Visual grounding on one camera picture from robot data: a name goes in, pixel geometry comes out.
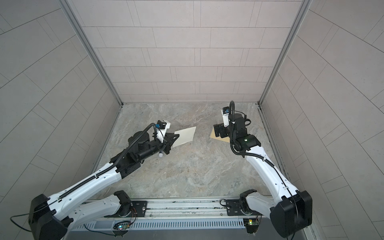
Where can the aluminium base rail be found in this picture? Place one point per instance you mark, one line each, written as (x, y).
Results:
(188, 209)

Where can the aluminium corner post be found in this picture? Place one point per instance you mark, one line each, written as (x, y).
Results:
(88, 47)
(304, 7)

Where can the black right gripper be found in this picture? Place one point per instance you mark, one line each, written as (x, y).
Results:
(221, 127)

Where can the right green circuit board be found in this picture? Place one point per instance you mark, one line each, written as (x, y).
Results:
(251, 225)

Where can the left aluminium corner post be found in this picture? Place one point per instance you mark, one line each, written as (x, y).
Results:
(88, 47)

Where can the green circuit board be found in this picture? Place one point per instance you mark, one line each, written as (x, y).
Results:
(251, 225)
(122, 226)

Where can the tan kraft envelope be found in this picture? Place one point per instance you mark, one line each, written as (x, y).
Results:
(213, 136)

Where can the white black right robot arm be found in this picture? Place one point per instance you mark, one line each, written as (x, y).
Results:
(288, 209)

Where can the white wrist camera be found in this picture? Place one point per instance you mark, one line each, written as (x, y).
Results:
(161, 128)
(225, 115)

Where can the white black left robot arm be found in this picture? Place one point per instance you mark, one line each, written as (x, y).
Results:
(52, 217)

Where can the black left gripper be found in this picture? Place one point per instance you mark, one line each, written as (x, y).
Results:
(170, 138)

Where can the right aluminium corner post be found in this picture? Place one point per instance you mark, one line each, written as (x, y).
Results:
(304, 7)

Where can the left green circuit board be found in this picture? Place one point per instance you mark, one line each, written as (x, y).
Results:
(122, 226)

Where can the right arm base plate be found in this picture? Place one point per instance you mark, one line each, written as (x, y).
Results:
(234, 208)

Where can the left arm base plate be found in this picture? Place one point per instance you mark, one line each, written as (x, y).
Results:
(136, 208)

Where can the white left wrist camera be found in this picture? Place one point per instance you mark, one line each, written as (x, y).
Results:
(161, 128)

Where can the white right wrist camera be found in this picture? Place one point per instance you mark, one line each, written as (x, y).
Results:
(225, 115)

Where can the beige lined letter paper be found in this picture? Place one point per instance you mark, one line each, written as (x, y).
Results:
(186, 135)

